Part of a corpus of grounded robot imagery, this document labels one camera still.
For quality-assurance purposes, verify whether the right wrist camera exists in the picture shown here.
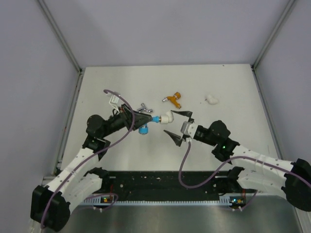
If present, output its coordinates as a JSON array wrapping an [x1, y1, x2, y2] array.
[[181, 121, 196, 137]]

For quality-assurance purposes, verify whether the white elbow fitting far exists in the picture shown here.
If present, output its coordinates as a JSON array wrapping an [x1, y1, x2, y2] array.
[[205, 95, 219, 105]]

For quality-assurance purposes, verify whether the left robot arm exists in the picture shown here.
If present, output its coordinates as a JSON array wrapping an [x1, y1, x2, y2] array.
[[30, 104, 153, 232]]

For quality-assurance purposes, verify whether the orange water faucet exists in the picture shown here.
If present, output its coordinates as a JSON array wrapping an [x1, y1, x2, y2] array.
[[162, 92, 181, 109]]

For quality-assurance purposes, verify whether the left aluminium frame post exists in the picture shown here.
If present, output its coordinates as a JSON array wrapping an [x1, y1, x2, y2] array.
[[36, 0, 85, 73]]

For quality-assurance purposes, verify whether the aluminium frame post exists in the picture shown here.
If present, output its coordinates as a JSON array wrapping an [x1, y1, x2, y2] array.
[[36, 0, 85, 73], [251, 0, 298, 71]]

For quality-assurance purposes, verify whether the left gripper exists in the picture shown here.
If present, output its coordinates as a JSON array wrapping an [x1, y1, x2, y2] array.
[[101, 103, 152, 138]]

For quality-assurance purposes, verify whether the grey cable duct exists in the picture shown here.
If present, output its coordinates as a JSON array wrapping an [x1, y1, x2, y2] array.
[[80, 196, 246, 207]]

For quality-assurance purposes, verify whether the chrome water faucet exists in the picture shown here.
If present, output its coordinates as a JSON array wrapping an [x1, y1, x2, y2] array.
[[137, 103, 153, 113]]

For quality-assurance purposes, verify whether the right aluminium frame post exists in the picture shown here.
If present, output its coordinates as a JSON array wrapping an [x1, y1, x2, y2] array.
[[251, 0, 298, 71]]

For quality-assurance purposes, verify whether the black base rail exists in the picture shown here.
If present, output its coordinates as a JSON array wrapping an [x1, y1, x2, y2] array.
[[95, 171, 242, 201]]

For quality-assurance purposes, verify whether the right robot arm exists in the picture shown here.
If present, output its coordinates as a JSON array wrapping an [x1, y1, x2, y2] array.
[[166, 111, 311, 212]]

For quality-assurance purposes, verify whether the blue water faucet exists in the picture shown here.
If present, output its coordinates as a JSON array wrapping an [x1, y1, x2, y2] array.
[[138, 115, 162, 135]]

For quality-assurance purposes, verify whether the white elbow pipe fitting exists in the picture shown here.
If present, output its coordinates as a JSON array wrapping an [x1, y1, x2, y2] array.
[[159, 111, 174, 124]]

